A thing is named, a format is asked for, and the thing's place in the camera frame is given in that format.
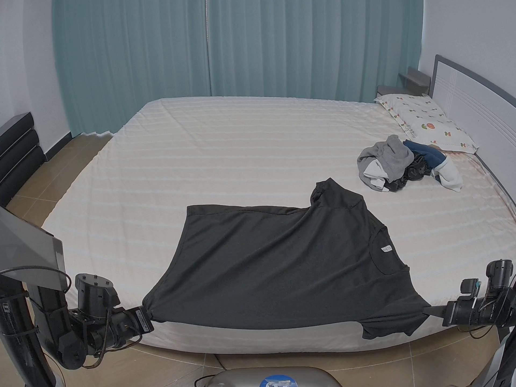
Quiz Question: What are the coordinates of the bed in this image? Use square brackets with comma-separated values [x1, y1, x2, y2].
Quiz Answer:
[40, 54, 516, 356]

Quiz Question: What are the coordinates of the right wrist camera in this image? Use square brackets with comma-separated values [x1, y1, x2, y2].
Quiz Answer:
[460, 278, 481, 300]

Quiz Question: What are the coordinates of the black T-shirt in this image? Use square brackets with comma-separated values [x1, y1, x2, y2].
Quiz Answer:
[142, 178, 432, 341]

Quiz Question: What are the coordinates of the pile of clothes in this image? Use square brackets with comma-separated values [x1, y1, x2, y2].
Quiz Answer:
[357, 134, 464, 194]

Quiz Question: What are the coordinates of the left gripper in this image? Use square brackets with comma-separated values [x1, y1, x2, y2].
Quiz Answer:
[112, 305, 155, 340]

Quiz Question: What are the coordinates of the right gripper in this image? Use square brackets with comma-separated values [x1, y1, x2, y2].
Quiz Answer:
[442, 299, 475, 327]

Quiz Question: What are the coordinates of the blue-green curtain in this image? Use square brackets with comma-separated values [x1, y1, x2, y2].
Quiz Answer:
[52, 0, 213, 136]
[206, 0, 424, 104]

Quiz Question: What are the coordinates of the black chest of drawers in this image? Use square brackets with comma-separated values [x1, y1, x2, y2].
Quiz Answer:
[0, 112, 45, 207]

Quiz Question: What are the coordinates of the black cable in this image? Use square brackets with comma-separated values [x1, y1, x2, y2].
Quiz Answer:
[0, 266, 72, 294]
[195, 354, 227, 387]

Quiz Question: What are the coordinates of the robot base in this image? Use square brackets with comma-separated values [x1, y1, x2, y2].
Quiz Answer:
[203, 367, 335, 387]

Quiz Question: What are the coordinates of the grey bedside table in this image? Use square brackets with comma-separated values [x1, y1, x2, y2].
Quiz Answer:
[377, 66, 431, 96]

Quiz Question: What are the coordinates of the white printed pillow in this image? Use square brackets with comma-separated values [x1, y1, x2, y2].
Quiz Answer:
[374, 93, 480, 155]

